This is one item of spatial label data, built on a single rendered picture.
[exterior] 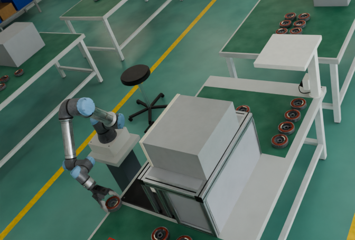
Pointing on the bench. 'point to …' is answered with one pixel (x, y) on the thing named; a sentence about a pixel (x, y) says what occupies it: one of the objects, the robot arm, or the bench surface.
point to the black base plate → (141, 197)
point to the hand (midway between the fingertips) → (114, 204)
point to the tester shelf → (153, 179)
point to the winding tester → (190, 135)
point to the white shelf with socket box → (294, 58)
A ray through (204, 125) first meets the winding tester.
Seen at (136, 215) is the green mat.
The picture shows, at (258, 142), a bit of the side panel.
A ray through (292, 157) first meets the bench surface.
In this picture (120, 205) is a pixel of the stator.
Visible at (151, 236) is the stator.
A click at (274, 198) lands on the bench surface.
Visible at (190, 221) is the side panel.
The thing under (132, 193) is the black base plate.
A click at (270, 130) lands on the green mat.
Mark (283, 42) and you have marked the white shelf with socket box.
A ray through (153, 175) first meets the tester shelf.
